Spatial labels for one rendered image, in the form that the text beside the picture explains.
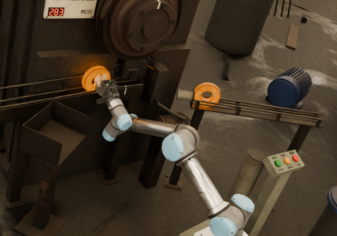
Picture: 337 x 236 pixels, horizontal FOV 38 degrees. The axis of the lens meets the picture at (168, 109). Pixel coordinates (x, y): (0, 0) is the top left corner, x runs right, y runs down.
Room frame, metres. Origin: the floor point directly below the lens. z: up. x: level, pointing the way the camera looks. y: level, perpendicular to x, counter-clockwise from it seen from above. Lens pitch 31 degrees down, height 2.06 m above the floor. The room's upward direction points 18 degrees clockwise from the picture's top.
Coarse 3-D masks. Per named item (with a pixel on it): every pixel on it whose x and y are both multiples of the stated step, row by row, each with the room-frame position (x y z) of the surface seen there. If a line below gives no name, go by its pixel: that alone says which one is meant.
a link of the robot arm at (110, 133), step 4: (108, 124) 2.00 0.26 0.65; (104, 128) 2.02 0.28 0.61; (108, 128) 1.99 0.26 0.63; (112, 128) 1.98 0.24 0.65; (104, 132) 2.00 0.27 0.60; (108, 132) 1.98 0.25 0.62; (112, 132) 1.98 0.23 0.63; (116, 132) 1.99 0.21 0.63; (120, 132) 2.02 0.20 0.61; (104, 136) 1.99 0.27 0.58; (108, 136) 1.98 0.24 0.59; (112, 136) 1.99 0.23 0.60; (116, 136) 2.00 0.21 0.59; (108, 140) 1.99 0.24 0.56; (112, 140) 2.00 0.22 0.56
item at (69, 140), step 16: (48, 112) 1.90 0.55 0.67; (64, 112) 1.93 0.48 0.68; (80, 112) 1.92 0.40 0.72; (32, 128) 1.77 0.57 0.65; (48, 128) 1.88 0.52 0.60; (64, 128) 1.91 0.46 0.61; (80, 128) 1.91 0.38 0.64; (32, 144) 1.68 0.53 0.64; (48, 144) 1.66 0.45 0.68; (64, 144) 1.80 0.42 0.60; (48, 160) 1.66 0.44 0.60; (48, 176) 1.79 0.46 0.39; (48, 192) 1.79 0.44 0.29; (48, 208) 1.81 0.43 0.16; (32, 224) 1.80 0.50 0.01; (48, 224) 1.84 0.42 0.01
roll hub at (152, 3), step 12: (144, 0) 2.24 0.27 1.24; (156, 0) 2.25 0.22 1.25; (132, 12) 2.18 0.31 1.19; (144, 12) 2.20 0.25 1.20; (156, 12) 2.26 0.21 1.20; (168, 12) 2.30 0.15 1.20; (132, 24) 2.16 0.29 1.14; (144, 24) 2.21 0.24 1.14; (156, 24) 2.25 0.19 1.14; (168, 24) 2.32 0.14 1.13; (144, 36) 2.21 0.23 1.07; (156, 36) 2.26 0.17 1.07; (168, 36) 2.33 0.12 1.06; (156, 48) 2.29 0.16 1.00
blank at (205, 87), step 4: (200, 84) 2.52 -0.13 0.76; (204, 84) 2.51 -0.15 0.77; (208, 84) 2.51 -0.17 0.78; (212, 84) 2.52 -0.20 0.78; (196, 88) 2.51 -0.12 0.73; (200, 88) 2.50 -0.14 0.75; (204, 88) 2.50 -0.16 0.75; (208, 88) 2.50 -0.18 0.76; (212, 88) 2.51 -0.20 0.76; (216, 88) 2.51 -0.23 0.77; (196, 92) 2.49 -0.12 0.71; (200, 92) 2.50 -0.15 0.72; (212, 92) 2.51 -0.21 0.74; (216, 92) 2.51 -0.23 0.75; (196, 96) 2.50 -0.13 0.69; (200, 96) 2.50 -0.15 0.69; (212, 96) 2.52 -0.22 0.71; (216, 96) 2.51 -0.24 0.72; (220, 96) 2.52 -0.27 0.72; (204, 100) 2.51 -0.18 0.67; (208, 100) 2.51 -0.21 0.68; (212, 100) 2.51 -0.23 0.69; (216, 100) 2.52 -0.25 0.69; (212, 104) 2.51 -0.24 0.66
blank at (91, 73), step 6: (96, 66) 2.22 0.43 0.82; (102, 66) 2.25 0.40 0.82; (90, 72) 2.18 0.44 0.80; (96, 72) 2.20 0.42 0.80; (102, 72) 2.22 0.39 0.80; (108, 72) 2.25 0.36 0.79; (84, 78) 2.16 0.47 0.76; (90, 78) 2.18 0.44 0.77; (108, 78) 2.25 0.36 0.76; (84, 84) 2.16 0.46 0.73; (90, 84) 2.18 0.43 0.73
